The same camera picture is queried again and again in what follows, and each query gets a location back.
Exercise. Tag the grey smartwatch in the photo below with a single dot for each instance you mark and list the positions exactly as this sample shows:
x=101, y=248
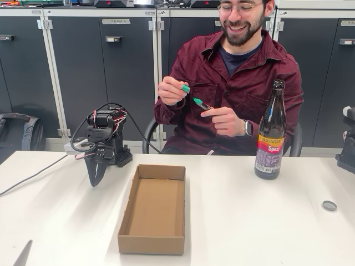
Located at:
x=248, y=128

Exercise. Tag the person's right hand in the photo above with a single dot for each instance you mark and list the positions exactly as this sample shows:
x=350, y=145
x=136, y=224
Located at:
x=170, y=92

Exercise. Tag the clear drinking glass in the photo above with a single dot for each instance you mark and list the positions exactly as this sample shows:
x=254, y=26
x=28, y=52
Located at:
x=68, y=2

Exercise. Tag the brown Spezi glass bottle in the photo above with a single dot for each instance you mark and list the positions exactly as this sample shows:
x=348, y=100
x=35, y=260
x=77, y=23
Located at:
x=270, y=155

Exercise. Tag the grey tape team label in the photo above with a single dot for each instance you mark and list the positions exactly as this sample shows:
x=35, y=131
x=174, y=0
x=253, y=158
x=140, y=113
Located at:
x=348, y=23
x=116, y=21

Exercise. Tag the black idle robot arm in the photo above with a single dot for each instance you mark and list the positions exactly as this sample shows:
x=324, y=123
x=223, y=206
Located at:
x=348, y=155

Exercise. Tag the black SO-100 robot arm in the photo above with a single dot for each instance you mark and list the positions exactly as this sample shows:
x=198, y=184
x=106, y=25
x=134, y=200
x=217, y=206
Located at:
x=95, y=134

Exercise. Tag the black office chair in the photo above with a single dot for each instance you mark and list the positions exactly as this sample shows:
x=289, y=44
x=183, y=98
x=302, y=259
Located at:
x=148, y=133

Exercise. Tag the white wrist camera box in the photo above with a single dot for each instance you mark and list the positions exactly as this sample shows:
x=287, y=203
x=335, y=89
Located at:
x=70, y=148

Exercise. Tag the person's right forearm maroon sleeve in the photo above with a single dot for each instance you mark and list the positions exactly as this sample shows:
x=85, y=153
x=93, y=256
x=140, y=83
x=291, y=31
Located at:
x=166, y=117

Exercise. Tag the silver crown bottle cap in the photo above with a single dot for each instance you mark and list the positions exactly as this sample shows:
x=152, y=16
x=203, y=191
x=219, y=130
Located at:
x=329, y=205

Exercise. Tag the grey slanted flat object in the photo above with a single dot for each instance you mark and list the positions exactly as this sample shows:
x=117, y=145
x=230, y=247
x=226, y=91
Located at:
x=25, y=256

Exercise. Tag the bearded man maroon shirt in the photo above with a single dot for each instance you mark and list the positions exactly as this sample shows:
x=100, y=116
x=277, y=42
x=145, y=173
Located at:
x=244, y=77

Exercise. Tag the grey black backpack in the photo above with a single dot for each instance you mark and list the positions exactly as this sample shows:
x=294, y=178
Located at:
x=30, y=133

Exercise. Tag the open brown cardboard box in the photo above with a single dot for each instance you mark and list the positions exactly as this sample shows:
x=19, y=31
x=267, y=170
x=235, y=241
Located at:
x=155, y=210

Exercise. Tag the person's left hand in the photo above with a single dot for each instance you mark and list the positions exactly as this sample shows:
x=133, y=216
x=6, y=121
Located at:
x=227, y=122

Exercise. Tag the black flat device red logo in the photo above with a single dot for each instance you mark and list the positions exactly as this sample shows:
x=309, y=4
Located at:
x=113, y=3
x=205, y=3

